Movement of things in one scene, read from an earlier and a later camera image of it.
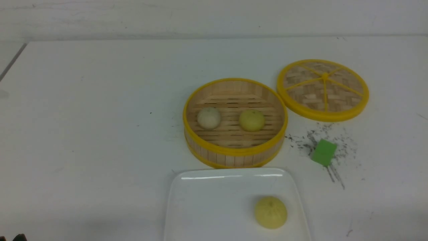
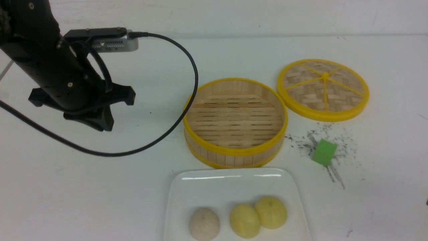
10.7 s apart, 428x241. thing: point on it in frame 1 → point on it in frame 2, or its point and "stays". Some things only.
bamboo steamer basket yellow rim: (228, 145) stays
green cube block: (324, 152) stays
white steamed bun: (208, 118) → (204, 224)
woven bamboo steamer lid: (323, 90) stays
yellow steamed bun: (251, 120) → (244, 220)
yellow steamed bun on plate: (271, 212) stays
